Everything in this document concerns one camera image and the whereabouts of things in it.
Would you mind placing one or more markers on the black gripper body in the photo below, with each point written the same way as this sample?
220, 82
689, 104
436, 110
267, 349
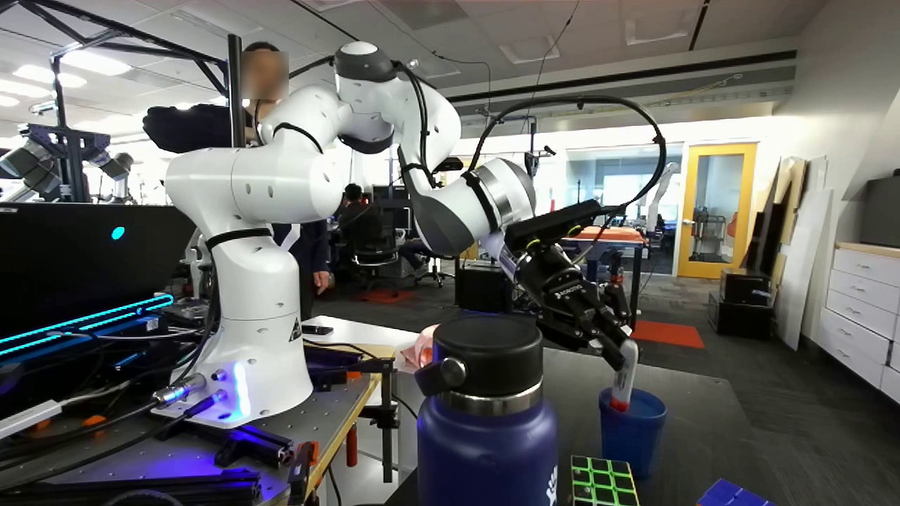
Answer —
562, 290

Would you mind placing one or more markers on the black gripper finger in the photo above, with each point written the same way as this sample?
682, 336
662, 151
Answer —
625, 327
609, 349

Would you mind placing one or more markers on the white pen with orange cap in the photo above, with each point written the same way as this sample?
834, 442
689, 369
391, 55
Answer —
625, 381

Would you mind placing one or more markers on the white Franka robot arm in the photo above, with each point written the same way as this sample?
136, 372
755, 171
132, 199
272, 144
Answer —
254, 282

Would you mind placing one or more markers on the blue plastic cup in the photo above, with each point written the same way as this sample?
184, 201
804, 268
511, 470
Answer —
632, 436

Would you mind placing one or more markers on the orange floor mat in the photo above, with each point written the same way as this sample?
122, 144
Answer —
670, 334

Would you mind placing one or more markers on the orange top table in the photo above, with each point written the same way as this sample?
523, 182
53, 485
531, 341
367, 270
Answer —
620, 238

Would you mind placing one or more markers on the green and black puzzle cube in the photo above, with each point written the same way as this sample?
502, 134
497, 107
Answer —
603, 481

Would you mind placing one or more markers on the yellow framed glass door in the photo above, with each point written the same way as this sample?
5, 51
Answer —
718, 213

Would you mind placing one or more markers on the leaning wooden boards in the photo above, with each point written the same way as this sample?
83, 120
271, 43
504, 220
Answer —
797, 244

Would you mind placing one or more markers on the blue and orange puzzle cube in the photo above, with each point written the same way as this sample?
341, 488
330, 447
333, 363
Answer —
735, 494

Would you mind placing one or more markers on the black mesh office chair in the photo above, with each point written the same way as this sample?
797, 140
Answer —
368, 228

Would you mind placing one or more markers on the white flat board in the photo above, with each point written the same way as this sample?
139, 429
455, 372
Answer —
360, 336

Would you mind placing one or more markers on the white drawer cabinet wooden top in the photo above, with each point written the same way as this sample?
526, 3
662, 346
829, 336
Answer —
860, 310

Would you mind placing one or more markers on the person in dark clothes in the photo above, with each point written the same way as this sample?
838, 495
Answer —
319, 253

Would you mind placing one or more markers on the metal robot mounting table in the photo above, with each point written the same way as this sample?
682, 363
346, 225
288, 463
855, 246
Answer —
122, 459

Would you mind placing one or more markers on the black computer monitor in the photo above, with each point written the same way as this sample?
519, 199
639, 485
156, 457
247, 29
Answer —
64, 262

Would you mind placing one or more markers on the black studio light stand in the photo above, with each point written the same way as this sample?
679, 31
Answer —
71, 155

